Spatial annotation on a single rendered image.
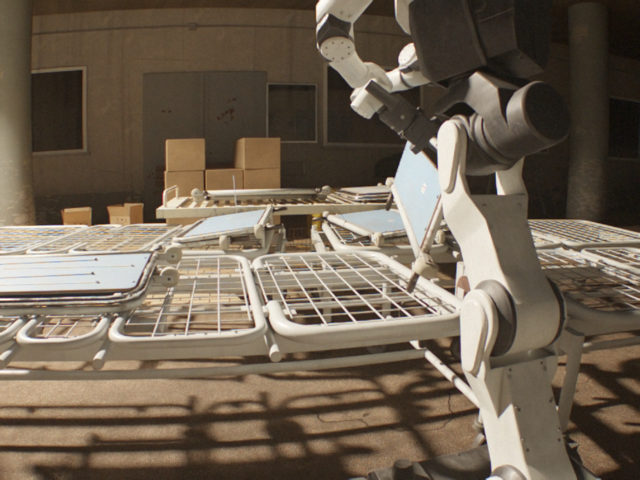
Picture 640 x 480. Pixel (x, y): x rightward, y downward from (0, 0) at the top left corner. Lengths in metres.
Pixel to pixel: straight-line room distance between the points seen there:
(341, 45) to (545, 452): 0.93
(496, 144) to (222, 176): 4.14
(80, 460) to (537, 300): 1.34
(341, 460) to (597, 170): 6.27
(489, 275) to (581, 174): 6.33
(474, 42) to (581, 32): 6.54
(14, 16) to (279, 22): 3.92
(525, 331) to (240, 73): 6.78
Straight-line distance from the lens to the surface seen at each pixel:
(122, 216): 5.33
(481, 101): 0.88
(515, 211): 0.94
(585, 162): 7.17
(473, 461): 1.18
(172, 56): 7.47
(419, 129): 1.31
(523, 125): 0.80
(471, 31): 0.94
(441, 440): 1.59
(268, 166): 4.91
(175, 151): 4.79
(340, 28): 1.05
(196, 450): 1.54
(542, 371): 0.93
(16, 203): 5.66
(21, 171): 5.68
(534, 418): 0.91
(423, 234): 1.24
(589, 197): 7.18
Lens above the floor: 0.88
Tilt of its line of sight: 10 degrees down
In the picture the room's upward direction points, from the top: straight up
